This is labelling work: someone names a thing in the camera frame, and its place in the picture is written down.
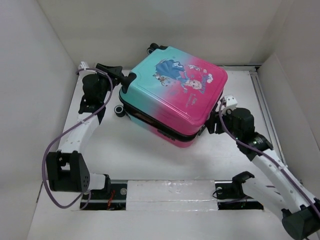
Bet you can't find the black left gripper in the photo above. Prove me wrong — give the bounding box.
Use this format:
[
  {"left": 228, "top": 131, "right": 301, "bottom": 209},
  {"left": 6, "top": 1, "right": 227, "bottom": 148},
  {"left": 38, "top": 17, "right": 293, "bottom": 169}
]
[{"left": 95, "top": 64, "right": 123, "bottom": 102}]

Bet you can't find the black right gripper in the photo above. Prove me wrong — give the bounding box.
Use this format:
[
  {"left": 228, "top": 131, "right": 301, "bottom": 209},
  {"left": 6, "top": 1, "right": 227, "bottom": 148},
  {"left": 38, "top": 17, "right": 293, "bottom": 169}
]
[{"left": 202, "top": 105, "right": 241, "bottom": 140}]

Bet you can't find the pink teal suitcase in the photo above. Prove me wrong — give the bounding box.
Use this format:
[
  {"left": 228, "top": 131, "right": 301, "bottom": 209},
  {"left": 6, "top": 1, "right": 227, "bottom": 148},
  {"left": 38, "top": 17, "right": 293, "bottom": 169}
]
[{"left": 114, "top": 43, "right": 228, "bottom": 148}]

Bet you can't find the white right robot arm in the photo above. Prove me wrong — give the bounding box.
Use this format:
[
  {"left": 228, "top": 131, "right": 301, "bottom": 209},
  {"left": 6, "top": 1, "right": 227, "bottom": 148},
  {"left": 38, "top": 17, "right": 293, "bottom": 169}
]
[{"left": 208, "top": 95, "right": 320, "bottom": 240}]

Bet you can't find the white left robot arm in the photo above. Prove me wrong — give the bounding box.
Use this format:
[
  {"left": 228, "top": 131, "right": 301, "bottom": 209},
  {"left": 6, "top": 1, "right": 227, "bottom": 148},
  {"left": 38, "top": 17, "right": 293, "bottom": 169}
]
[{"left": 45, "top": 61, "right": 125, "bottom": 199}]

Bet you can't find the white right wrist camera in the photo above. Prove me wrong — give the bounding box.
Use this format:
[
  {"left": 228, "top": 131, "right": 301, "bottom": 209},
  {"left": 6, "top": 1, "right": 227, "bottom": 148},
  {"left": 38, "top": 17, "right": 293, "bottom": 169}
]
[{"left": 222, "top": 94, "right": 238, "bottom": 111}]

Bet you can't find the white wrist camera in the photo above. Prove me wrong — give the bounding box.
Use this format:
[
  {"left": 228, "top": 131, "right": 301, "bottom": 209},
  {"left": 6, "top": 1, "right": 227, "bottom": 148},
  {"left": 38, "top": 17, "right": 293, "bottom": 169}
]
[
  {"left": 222, "top": 94, "right": 238, "bottom": 111},
  {"left": 76, "top": 61, "right": 96, "bottom": 75}
]

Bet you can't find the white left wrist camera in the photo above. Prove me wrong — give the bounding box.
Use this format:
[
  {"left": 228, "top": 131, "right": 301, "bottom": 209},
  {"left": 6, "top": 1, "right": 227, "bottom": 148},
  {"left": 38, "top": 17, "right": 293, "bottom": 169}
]
[{"left": 76, "top": 61, "right": 96, "bottom": 75}]

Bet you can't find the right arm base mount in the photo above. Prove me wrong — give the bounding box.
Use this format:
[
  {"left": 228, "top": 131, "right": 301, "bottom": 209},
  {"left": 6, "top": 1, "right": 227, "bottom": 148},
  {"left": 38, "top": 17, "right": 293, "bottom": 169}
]
[{"left": 212, "top": 171, "right": 264, "bottom": 211}]

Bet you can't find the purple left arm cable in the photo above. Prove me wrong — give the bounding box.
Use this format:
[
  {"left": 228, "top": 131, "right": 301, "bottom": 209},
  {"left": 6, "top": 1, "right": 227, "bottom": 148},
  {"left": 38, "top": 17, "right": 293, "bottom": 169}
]
[{"left": 42, "top": 67, "right": 115, "bottom": 210}]

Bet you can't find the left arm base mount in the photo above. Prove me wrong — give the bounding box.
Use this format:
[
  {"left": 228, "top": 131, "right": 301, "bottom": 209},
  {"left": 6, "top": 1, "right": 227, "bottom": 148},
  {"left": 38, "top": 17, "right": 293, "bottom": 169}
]
[{"left": 79, "top": 180, "right": 128, "bottom": 211}]

